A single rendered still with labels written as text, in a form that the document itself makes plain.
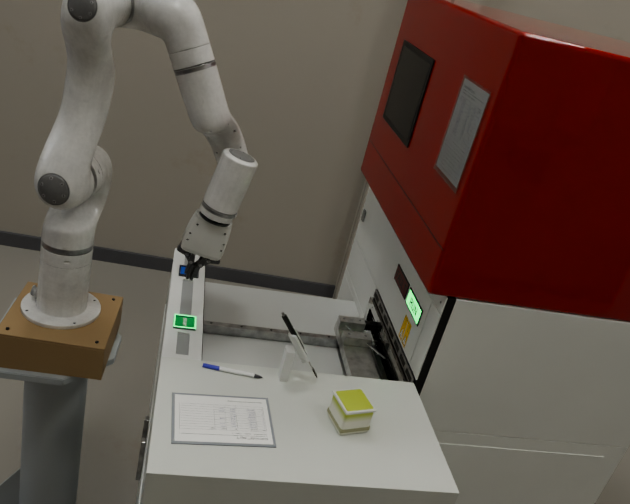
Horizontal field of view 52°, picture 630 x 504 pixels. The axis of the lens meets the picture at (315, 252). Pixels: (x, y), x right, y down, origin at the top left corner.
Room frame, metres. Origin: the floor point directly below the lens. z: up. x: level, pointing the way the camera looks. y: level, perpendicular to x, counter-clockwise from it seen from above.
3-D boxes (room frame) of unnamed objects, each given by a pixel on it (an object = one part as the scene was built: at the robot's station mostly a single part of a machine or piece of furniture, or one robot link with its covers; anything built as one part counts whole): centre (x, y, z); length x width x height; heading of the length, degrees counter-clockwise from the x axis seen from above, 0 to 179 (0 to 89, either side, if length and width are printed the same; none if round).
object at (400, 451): (1.10, -0.06, 0.89); 0.62 x 0.35 x 0.14; 104
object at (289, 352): (1.23, -0.02, 1.03); 0.06 x 0.04 x 0.13; 104
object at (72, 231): (1.38, 0.59, 1.22); 0.19 x 0.12 x 0.24; 1
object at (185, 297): (1.47, 0.30, 0.89); 0.55 x 0.09 x 0.14; 14
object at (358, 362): (1.51, -0.20, 0.87); 0.36 x 0.08 x 0.03; 14
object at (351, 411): (1.12, -0.16, 1.00); 0.07 x 0.07 x 0.07; 29
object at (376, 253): (1.74, -0.23, 1.02); 0.81 x 0.03 x 0.40; 14
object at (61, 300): (1.34, 0.59, 1.01); 0.19 x 0.19 x 0.18
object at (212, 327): (1.60, 0.02, 0.84); 0.50 x 0.02 x 0.03; 104
